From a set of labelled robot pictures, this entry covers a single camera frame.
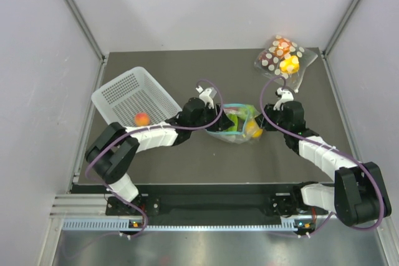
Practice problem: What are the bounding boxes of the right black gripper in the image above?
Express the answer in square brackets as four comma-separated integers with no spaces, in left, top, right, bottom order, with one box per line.
[255,103,291,134]

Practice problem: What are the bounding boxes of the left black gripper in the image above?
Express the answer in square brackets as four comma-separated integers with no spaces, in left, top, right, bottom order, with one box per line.
[190,103,233,131]

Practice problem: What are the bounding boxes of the yellow fake lemon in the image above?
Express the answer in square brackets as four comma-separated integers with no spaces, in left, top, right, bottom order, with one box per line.
[245,119,263,138]

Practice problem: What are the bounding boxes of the clear blue zip top bag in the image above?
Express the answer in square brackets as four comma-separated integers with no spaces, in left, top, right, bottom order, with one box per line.
[207,103,261,144]

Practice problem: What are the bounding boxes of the orange peach fake fruit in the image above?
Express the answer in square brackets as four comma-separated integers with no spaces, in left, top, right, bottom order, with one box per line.
[133,112,151,126]

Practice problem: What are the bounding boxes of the red fake apple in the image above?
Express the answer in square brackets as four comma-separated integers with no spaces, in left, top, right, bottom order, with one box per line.
[224,107,240,115]

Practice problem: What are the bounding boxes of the green fake pear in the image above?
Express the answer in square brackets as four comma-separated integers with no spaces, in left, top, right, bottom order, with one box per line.
[238,107,251,118]

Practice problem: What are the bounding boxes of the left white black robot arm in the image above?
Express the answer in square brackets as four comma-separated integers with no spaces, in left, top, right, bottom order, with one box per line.
[85,97,234,214]

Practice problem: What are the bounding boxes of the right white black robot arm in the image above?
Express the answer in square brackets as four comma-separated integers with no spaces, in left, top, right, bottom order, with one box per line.
[256,100,392,227]

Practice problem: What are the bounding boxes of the yellow fake fruit in dotted bag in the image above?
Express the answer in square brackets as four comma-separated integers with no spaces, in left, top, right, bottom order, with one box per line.
[279,55,300,75]

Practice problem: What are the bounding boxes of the dark red fake fruit dotted bag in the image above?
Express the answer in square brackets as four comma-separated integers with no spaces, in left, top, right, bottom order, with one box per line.
[258,50,274,68]

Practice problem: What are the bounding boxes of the clear polka dot bag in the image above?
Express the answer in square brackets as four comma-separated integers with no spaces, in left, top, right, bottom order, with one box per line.
[254,35,318,93]

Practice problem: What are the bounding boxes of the orange fake fruit in dotted bag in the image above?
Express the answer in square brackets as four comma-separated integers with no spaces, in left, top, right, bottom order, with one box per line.
[271,36,292,58]

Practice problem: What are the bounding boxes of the white perforated plastic basket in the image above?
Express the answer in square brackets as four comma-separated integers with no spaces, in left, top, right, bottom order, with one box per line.
[91,67,181,127]

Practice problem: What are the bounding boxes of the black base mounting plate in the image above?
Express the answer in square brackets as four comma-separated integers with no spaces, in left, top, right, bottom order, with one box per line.
[105,181,337,226]

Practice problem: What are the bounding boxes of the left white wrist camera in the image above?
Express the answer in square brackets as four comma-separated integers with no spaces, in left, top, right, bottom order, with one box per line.
[196,85,217,109]

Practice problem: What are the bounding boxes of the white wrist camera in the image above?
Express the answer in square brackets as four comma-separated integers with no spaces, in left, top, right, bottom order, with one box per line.
[196,85,217,109]
[273,87,294,111]

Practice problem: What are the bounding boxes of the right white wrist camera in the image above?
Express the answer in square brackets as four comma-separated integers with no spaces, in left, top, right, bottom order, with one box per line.
[273,87,294,111]

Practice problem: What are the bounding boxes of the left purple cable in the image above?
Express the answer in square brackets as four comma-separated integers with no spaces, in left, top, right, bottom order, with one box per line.
[84,78,224,239]

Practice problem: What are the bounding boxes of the grey slotted cable duct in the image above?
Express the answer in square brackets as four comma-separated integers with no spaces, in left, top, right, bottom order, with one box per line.
[62,217,315,232]

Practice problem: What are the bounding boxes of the right aluminium frame post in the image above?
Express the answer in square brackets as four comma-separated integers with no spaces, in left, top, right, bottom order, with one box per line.
[322,0,362,59]

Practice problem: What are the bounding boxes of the aluminium frame post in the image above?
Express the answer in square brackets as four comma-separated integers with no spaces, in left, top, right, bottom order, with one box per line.
[45,0,108,61]
[322,0,362,59]

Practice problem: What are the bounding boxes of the left aluminium frame post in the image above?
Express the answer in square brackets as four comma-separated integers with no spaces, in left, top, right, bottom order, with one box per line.
[45,0,108,61]

